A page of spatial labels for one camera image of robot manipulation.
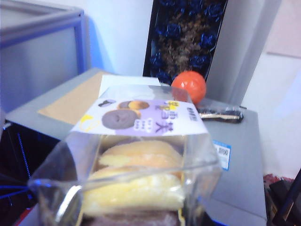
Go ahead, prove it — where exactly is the white paper sheet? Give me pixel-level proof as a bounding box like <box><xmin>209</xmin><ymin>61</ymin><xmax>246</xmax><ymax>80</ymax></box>
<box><xmin>98</xmin><ymin>74</ymin><xmax>163</xmax><ymax>97</ymax></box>

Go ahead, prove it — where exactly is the orange ball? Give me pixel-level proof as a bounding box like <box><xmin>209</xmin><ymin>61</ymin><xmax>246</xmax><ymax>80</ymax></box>
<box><xmin>171</xmin><ymin>70</ymin><xmax>207</xmax><ymax>104</ymax></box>

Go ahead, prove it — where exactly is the black snack packet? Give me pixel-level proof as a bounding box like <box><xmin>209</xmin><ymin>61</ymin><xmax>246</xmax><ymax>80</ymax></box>
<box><xmin>197</xmin><ymin>106</ymin><xmax>245</xmax><ymax>124</ymax></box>

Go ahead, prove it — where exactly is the blue white sticker label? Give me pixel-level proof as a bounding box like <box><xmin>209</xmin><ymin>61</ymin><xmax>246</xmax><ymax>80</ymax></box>
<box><xmin>212</xmin><ymin>139</ymin><xmax>232</xmax><ymax>170</ymax></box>

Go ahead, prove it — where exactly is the brown cardboard sheet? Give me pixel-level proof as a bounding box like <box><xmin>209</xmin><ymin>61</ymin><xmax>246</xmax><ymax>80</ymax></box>
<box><xmin>38</xmin><ymin>71</ymin><xmax>105</xmax><ymax>127</ymax></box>

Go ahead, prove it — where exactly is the grey framed office partition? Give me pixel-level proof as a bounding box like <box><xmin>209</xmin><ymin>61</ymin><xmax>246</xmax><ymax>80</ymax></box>
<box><xmin>0</xmin><ymin>0</ymin><xmax>91</xmax><ymax>113</ymax></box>

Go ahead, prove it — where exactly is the clear plastic snack box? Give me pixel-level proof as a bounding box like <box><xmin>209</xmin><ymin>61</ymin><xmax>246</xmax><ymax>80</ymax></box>
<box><xmin>27</xmin><ymin>85</ymin><xmax>223</xmax><ymax>226</ymax></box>

